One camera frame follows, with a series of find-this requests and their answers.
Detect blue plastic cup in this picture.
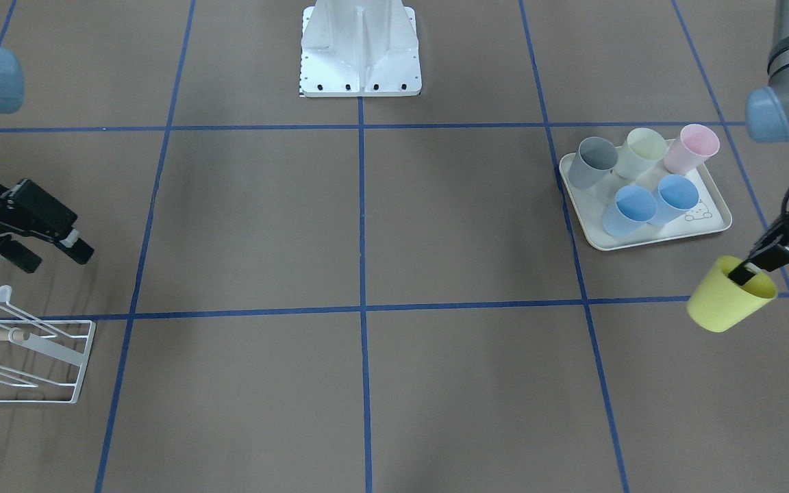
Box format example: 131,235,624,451
602,185,658,238
648,174,699,227

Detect white wire cup rack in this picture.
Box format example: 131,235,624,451
0,285,96,405

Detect grey plastic cup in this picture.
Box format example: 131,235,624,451
566,136,618,190

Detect cream plastic tray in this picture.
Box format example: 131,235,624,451
558,152,732,251

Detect blue plastic cup rear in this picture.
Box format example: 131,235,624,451
648,174,699,227

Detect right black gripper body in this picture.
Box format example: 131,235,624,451
0,180,77,249

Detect pink plastic cup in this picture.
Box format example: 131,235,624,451
663,123,721,175

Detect blue plastic cup front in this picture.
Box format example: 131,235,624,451
602,185,658,238

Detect pale green plastic cup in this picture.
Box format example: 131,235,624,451
614,127,669,181

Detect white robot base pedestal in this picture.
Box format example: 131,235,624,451
299,1,423,98

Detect yellow plastic cup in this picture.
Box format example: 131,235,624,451
686,255,779,333

